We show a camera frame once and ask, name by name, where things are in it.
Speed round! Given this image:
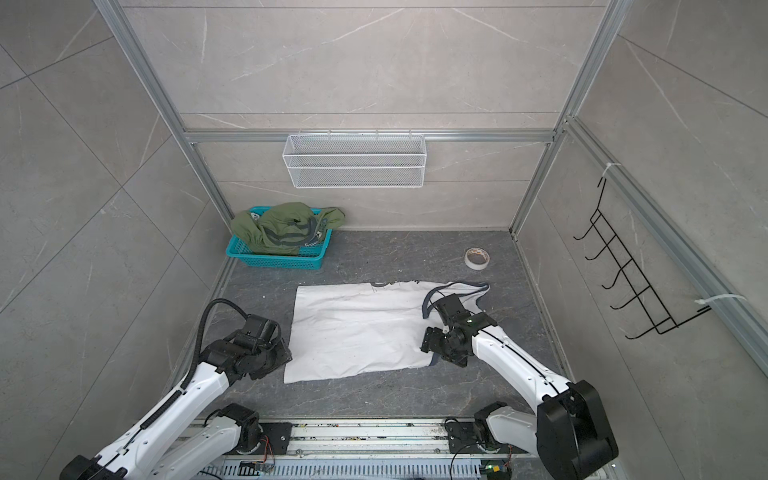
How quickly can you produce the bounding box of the white tank top navy trim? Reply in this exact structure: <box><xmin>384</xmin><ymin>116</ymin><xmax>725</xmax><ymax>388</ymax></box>
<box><xmin>283</xmin><ymin>281</ymin><xmax>490</xmax><ymax>384</ymax></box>

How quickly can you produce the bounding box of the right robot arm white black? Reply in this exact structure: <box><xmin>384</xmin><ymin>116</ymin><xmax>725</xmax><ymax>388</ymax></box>
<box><xmin>421</xmin><ymin>294</ymin><xmax>619</xmax><ymax>479</ymax></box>

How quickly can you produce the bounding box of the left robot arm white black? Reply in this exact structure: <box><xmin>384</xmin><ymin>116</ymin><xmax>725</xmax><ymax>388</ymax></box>
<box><xmin>59</xmin><ymin>315</ymin><xmax>291</xmax><ymax>479</ymax></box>

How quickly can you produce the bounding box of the green tank top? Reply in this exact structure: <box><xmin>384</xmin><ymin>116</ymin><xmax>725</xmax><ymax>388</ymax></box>
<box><xmin>230</xmin><ymin>202</ymin><xmax>346</xmax><ymax>256</ymax></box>

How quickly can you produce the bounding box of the roll of masking tape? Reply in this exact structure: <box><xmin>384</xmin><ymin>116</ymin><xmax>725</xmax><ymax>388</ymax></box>
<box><xmin>464</xmin><ymin>247</ymin><xmax>491</xmax><ymax>271</ymax></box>

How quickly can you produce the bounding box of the teal plastic basket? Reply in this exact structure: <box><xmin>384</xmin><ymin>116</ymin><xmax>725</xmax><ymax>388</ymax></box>
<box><xmin>226</xmin><ymin>207</ymin><xmax>337</xmax><ymax>270</ymax></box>

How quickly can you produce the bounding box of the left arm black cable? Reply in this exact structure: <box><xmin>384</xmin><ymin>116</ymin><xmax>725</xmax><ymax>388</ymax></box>
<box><xmin>89</xmin><ymin>298</ymin><xmax>250</xmax><ymax>480</ymax></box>

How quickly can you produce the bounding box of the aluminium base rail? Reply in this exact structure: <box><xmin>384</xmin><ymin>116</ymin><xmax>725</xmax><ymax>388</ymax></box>
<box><xmin>193</xmin><ymin>417</ymin><xmax>549</xmax><ymax>479</ymax></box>

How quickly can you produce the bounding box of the black wire hook rack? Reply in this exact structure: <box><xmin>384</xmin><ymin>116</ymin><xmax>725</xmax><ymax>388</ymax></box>
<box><xmin>573</xmin><ymin>178</ymin><xmax>713</xmax><ymax>340</ymax></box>

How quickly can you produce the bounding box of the white wire mesh shelf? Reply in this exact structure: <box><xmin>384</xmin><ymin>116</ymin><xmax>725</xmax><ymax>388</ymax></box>
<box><xmin>282</xmin><ymin>133</ymin><xmax>428</xmax><ymax>189</ymax></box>

